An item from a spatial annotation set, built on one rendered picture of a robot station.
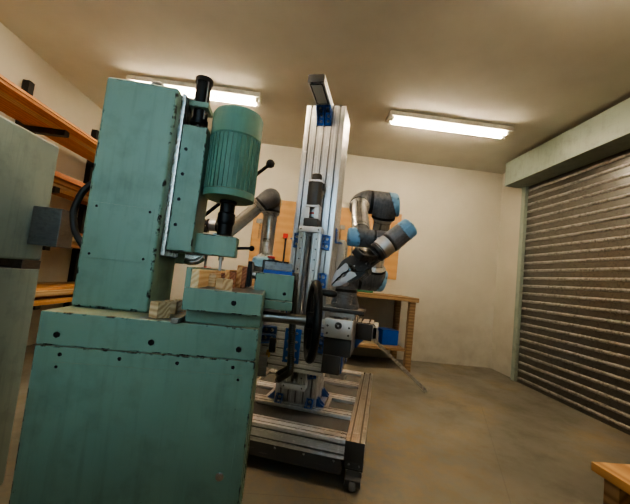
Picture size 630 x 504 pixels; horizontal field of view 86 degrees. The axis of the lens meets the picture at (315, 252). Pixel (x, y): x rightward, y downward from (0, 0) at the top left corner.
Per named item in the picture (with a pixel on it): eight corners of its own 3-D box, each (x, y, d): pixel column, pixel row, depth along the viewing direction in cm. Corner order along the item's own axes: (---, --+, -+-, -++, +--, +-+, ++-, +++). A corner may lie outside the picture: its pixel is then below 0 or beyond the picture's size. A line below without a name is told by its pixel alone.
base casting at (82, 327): (255, 362, 94) (259, 329, 95) (33, 344, 88) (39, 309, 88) (261, 333, 138) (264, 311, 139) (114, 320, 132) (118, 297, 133)
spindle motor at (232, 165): (251, 199, 110) (263, 108, 113) (196, 192, 108) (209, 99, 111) (255, 209, 128) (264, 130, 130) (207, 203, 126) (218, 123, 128)
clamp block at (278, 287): (292, 302, 115) (295, 276, 116) (252, 298, 114) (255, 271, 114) (290, 298, 130) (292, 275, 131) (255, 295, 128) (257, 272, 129)
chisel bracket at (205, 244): (234, 262, 114) (237, 237, 114) (191, 257, 112) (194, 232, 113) (236, 262, 121) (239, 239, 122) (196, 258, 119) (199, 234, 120)
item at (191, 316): (259, 328, 97) (261, 314, 97) (184, 321, 95) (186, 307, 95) (264, 312, 137) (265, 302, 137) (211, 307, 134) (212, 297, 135)
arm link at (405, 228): (415, 237, 127) (421, 231, 118) (392, 254, 126) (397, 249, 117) (401, 221, 128) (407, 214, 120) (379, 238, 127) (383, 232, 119)
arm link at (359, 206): (348, 184, 169) (349, 227, 127) (370, 186, 168) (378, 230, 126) (346, 206, 175) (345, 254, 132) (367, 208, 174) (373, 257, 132)
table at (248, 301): (295, 320, 92) (297, 298, 93) (180, 309, 89) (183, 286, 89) (287, 301, 152) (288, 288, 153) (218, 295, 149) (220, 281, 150)
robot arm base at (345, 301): (332, 305, 190) (334, 287, 191) (359, 308, 187) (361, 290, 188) (328, 306, 176) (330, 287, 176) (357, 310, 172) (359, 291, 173)
